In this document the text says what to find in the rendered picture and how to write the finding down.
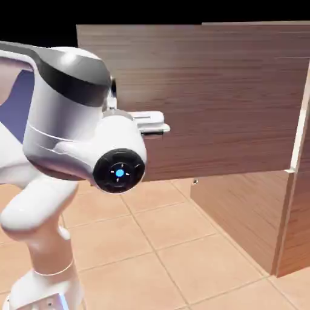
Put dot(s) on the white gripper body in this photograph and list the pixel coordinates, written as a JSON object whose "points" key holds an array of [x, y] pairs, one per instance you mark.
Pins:
{"points": [[151, 121]]}

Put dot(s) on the small silver door knob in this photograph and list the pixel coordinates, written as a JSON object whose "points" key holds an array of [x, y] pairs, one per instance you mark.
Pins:
{"points": [[195, 181]]}

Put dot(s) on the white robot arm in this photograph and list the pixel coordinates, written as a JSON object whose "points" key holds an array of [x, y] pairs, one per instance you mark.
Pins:
{"points": [[65, 126]]}

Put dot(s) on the small brown wooden cabinet door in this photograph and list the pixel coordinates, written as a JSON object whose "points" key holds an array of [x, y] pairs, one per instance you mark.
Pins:
{"points": [[242, 218]]}

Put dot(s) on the brown wooden cabinet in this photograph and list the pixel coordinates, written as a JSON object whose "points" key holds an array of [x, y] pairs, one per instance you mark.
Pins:
{"points": [[300, 218]]}

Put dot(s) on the large brown wooden cabinet door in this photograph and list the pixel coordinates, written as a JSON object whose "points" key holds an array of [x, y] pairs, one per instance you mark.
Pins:
{"points": [[218, 96]]}

